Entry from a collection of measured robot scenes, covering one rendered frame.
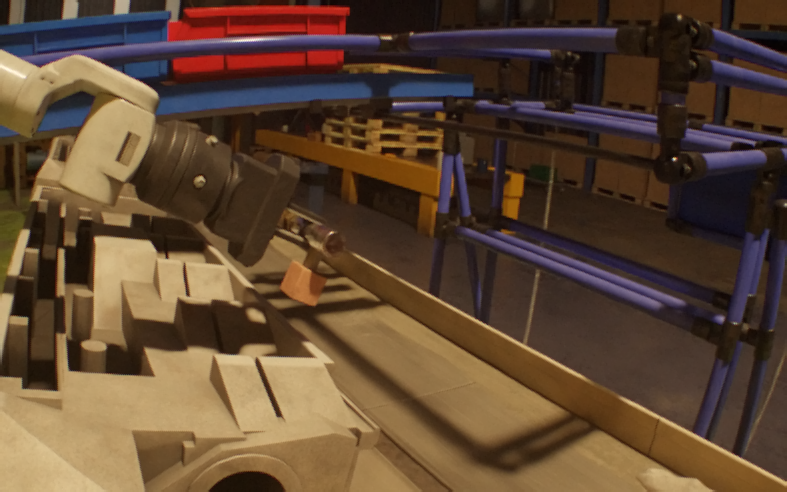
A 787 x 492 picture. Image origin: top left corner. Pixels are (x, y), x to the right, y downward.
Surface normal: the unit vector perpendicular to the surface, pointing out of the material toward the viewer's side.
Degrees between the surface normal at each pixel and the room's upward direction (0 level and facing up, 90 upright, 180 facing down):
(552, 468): 0
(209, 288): 31
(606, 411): 89
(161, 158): 68
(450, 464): 0
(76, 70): 81
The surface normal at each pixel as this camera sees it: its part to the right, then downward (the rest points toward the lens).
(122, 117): 0.53, 0.11
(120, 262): 0.54, -0.51
